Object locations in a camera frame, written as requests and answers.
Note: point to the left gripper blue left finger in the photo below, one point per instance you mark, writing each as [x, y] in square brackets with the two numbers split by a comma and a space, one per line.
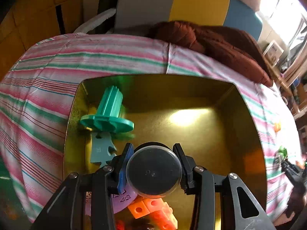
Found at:
[119, 164]

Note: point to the grey yellow blue headboard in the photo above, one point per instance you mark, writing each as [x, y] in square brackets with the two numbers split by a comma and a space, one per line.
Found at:
[132, 14]

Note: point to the white product box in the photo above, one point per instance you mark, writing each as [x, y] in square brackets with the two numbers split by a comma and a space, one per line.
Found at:
[273, 52]

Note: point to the green plug-in device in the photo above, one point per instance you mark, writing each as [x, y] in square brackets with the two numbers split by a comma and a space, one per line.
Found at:
[280, 156]

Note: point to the yellow orange plastic scoop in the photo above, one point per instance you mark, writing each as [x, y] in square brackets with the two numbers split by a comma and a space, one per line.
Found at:
[277, 127]

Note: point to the brown quilted blanket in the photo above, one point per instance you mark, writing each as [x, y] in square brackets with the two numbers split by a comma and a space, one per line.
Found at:
[233, 48]

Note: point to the teal plastic spool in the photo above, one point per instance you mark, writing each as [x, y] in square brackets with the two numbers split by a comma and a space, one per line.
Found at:
[107, 117]

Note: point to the gold tray box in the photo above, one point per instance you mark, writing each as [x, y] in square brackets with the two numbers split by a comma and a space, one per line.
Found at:
[212, 123]

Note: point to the orange building block toy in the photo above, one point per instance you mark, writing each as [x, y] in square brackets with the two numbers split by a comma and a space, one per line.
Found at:
[157, 209]

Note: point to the striped bed sheet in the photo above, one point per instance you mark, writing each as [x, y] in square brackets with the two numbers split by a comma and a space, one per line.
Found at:
[37, 94]

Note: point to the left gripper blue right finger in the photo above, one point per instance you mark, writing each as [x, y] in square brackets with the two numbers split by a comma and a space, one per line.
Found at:
[188, 182]

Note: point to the black jar with clear lid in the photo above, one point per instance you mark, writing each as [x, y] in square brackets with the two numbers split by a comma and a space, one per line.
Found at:
[154, 170]

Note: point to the purple oval disc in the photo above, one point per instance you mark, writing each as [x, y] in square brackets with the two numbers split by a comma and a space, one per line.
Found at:
[119, 202]

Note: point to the grey-blue plastic piece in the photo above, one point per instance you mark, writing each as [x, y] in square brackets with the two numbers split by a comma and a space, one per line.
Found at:
[103, 149]

